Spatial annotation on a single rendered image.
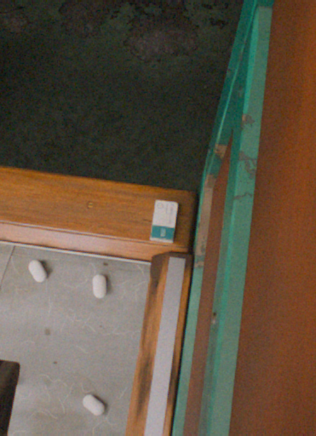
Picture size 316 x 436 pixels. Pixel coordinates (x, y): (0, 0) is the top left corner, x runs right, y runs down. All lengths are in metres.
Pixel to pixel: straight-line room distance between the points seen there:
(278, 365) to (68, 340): 0.66
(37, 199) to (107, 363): 0.27
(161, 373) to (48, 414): 0.21
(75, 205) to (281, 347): 0.68
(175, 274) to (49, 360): 0.25
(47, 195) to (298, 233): 0.70
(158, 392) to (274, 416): 0.52
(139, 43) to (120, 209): 1.09
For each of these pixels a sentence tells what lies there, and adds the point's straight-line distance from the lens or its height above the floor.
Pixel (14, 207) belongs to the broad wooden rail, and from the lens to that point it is 0.89.
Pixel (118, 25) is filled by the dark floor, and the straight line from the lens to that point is 1.94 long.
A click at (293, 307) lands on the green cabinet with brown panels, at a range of 0.20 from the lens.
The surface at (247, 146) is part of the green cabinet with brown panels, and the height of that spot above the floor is 1.27.
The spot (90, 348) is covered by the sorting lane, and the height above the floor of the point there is 0.74.
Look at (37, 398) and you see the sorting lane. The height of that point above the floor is 0.74.
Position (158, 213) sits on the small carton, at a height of 0.79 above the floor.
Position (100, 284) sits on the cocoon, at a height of 0.76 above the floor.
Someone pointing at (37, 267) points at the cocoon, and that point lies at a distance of 0.86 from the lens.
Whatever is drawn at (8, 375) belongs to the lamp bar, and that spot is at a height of 1.07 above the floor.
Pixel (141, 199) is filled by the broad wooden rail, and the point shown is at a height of 0.76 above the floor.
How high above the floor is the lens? 1.59
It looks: 75 degrees down
